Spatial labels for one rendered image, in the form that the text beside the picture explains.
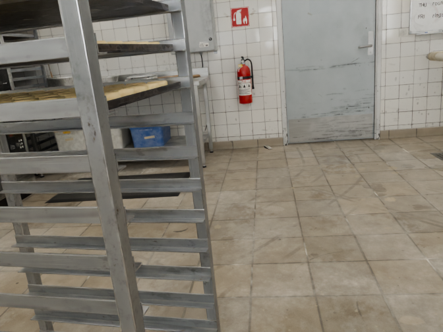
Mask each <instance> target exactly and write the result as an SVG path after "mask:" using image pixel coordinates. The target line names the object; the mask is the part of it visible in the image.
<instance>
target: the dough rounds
mask: <svg viewBox="0 0 443 332"><path fill-rule="evenodd" d="M165 85H167V81H166V80H160V81H153V82H147V84H146V83H144V82H137V83H130V84H126V85H124V84H113V85H108V86H105V87H104V86H103V90H104V95H105V96H106V97H107V101H109V100H112V99H116V98H119V97H123V96H128V95H131V94H135V93H139V92H143V91H146V90H150V89H153V88H158V87H160V86H165ZM75 97H76V92H75V88H68V89H56V90H47V91H45V90H40V91H33V92H17V93H11V94H0V103H13V102H22V101H39V100H49V99H66V98H75Z"/></svg>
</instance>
